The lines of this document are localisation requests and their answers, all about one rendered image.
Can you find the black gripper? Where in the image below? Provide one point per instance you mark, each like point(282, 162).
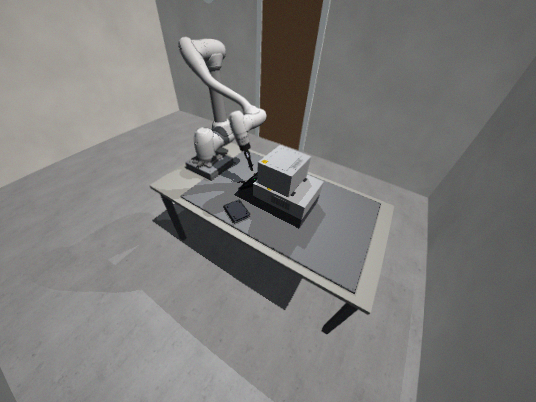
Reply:
point(246, 153)

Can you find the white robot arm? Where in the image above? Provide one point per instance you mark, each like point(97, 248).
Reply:
point(197, 54)

